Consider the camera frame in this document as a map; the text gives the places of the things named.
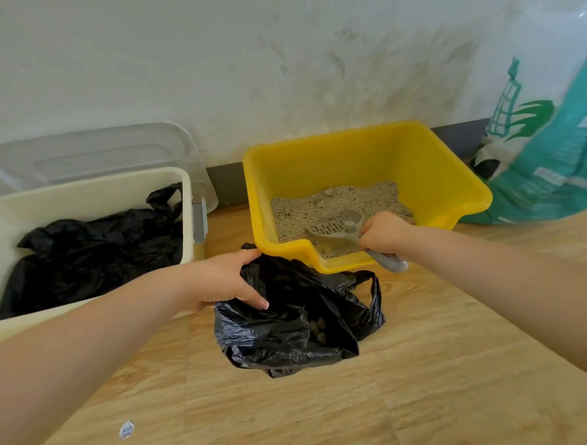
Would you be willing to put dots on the person's right forearm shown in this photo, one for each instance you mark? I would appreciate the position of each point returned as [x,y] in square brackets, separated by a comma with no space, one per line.
[504,289]

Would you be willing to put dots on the teal white litter bag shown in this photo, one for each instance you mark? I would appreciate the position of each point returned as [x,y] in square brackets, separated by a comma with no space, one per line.
[541,183]

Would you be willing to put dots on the person's left forearm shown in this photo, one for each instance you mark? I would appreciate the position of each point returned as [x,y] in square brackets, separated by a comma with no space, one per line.
[82,348]

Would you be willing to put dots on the cream plastic storage bin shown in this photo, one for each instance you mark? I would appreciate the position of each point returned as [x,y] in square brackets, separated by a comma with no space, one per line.
[91,197]

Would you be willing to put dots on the translucent white bin lid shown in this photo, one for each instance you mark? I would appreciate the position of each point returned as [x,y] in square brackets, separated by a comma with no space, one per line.
[91,156]

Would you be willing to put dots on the person's left hand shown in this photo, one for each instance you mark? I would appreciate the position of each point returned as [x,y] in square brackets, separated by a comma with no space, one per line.
[220,279]

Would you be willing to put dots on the beige cat litter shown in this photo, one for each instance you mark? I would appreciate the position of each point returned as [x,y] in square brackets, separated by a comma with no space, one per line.
[302,211]

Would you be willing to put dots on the dark grey skirting board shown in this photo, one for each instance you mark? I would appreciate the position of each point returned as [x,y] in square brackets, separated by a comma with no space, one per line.
[224,183]

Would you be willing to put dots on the pile of black plastic bags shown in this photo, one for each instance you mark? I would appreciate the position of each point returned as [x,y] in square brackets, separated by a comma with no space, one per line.
[91,261]

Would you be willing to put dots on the yellow litter box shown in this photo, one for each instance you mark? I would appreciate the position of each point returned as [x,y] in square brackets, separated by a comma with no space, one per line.
[367,156]

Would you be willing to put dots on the small white floor sticker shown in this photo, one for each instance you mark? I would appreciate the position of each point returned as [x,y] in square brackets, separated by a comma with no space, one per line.
[126,430]

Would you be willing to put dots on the black plastic garbage bag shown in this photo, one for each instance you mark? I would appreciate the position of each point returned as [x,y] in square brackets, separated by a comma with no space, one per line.
[275,339]

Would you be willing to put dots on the person's right hand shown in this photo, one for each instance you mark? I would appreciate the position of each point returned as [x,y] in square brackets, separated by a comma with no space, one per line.
[385,234]

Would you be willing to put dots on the grey slotted litter scoop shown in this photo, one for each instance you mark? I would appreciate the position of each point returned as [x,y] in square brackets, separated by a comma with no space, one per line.
[390,263]

